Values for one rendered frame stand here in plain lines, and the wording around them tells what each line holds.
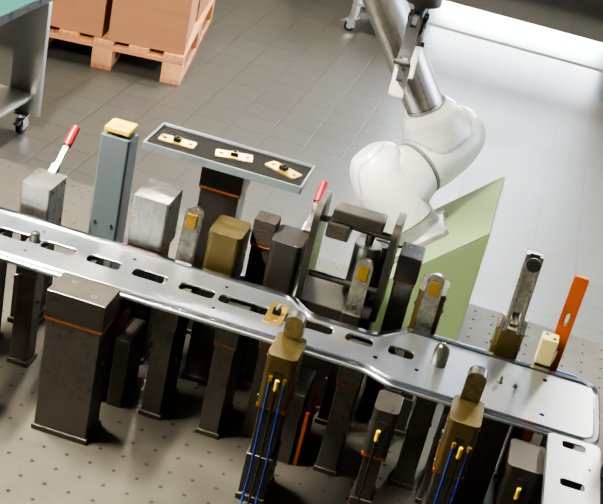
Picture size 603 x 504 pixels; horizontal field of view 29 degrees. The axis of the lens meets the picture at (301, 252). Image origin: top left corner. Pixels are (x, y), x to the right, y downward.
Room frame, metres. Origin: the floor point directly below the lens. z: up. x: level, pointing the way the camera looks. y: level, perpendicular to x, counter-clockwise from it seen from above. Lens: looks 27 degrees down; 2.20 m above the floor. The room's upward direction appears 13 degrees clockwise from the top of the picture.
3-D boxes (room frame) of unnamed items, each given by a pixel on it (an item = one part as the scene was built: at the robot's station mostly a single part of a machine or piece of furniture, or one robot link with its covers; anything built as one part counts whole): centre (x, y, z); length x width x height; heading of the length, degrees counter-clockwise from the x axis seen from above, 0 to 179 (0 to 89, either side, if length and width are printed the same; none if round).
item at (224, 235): (2.23, 0.16, 0.89); 0.12 x 0.08 x 0.38; 172
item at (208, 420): (2.05, 0.10, 0.84); 0.12 x 0.05 x 0.29; 172
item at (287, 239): (2.25, 0.03, 0.89); 0.12 x 0.07 x 0.38; 172
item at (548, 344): (2.09, -0.54, 0.88); 0.04 x 0.04 x 0.37; 82
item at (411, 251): (2.22, -0.23, 0.91); 0.07 x 0.05 x 0.42; 172
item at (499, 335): (2.15, -0.47, 0.87); 0.10 x 0.07 x 0.35; 172
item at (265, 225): (2.26, 0.09, 0.90); 0.05 x 0.05 x 0.40; 82
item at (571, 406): (2.03, 0.04, 1.00); 1.38 x 0.22 x 0.02; 82
